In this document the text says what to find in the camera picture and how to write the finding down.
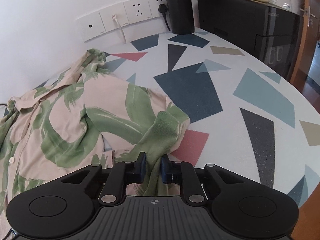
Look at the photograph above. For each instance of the white wall socket panel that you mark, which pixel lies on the white wall socket panel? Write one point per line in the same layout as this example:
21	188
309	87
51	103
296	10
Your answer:
117	16

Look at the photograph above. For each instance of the wooden door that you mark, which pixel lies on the wooden door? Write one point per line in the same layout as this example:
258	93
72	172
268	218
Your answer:
308	39

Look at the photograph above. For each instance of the black microwave oven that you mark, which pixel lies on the black microwave oven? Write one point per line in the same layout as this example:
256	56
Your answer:
266	31

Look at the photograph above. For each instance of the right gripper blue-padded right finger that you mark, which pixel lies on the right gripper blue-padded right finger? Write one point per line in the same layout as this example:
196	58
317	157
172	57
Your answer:
166	169

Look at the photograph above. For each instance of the green leaf print shirt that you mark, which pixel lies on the green leaf print shirt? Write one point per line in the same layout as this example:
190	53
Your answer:
88	116

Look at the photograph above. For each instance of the black power plug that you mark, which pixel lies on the black power plug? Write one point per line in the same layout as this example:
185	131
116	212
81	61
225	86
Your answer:
162	9

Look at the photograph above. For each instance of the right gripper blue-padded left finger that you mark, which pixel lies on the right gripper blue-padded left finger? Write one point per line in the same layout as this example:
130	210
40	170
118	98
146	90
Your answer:
140	167

